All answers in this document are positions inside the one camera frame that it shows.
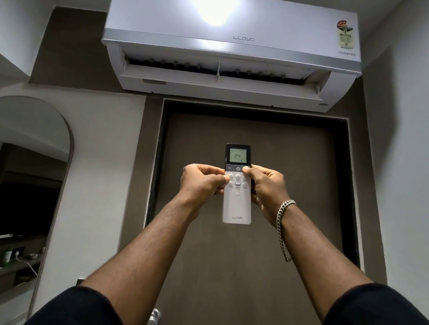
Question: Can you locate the person's right hand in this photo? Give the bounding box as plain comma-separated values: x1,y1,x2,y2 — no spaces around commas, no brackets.
236,163,295,229

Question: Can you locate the person's left hand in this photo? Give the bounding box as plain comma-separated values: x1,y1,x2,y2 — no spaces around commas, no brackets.
175,162,232,224

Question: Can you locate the white and black remote control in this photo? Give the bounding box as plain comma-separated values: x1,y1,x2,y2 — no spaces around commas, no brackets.
217,143,260,227

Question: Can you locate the person's left forearm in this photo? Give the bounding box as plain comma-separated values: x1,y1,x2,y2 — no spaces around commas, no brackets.
74,185,206,325

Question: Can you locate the person's right forearm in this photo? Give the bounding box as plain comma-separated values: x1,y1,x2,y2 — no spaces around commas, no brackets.
264,200,383,325

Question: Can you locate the brown wooden door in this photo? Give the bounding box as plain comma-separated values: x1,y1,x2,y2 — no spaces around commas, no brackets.
140,109,358,325

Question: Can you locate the colourful energy label sticker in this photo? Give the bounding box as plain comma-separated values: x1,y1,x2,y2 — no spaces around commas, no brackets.
334,19,356,50

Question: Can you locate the black left sleeve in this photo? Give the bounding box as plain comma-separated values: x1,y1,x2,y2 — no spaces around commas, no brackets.
22,280,135,325

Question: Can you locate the silver chain bracelet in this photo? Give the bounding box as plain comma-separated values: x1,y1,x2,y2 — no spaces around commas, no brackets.
271,198,299,263

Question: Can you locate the black door frame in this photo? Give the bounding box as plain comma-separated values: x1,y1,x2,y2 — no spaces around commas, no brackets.
142,97,377,269

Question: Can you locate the white wall air conditioner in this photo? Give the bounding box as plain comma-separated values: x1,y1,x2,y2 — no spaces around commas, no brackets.
96,0,370,118

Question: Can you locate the silver door handle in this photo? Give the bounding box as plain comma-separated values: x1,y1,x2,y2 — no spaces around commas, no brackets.
145,307,163,325

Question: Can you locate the arched wall mirror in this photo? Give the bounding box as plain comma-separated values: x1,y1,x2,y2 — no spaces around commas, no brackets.
0,93,80,325

